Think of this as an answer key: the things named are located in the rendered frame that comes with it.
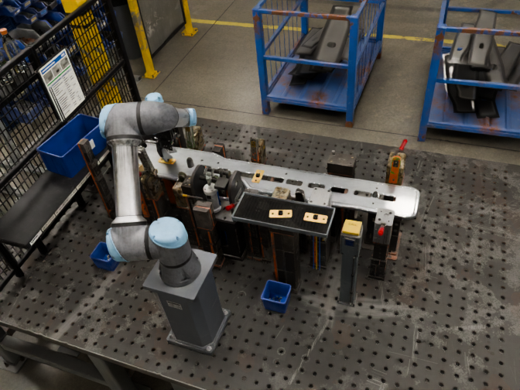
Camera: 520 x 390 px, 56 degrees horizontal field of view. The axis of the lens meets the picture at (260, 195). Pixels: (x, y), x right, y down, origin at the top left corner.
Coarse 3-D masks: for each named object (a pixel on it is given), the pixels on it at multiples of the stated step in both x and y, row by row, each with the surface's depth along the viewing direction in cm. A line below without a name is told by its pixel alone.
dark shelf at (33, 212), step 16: (48, 176) 232; (64, 176) 231; (80, 176) 230; (32, 192) 225; (48, 192) 224; (64, 192) 223; (16, 208) 218; (32, 208) 217; (48, 208) 216; (0, 224) 212; (16, 224) 211; (32, 224) 210; (48, 224) 212; (0, 240) 206; (16, 240) 204; (32, 240) 205
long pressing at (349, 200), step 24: (144, 168) 235; (168, 168) 233; (192, 168) 232; (216, 168) 230; (240, 168) 229; (264, 168) 227; (288, 168) 226; (264, 192) 216; (336, 192) 212; (384, 192) 209; (408, 192) 208; (408, 216) 198
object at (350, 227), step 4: (348, 220) 179; (344, 224) 177; (348, 224) 177; (352, 224) 177; (356, 224) 177; (360, 224) 177; (344, 228) 176; (348, 228) 176; (352, 228) 176; (356, 228) 175; (360, 228) 175; (344, 232) 175; (348, 232) 175; (352, 232) 174; (356, 232) 174
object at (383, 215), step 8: (376, 216) 192; (384, 216) 192; (392, 216) 191; (376, 224) 190; (392, 224) 198; (376, 232) 193; (384, 232) 192; (376, 240) 196; (384, 240) 195; (376, 248) 201; (384, 248) 200; (376, 256) 205; (384, 256) 203; (376, 264) 208; (384, 264) 206; (376, 272) 212; (384, 272) 210
